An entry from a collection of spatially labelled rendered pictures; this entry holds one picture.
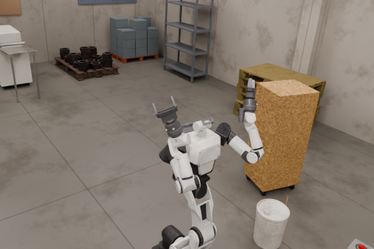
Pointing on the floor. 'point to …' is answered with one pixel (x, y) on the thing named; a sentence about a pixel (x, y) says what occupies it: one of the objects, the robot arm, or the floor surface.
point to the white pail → (270, 223)
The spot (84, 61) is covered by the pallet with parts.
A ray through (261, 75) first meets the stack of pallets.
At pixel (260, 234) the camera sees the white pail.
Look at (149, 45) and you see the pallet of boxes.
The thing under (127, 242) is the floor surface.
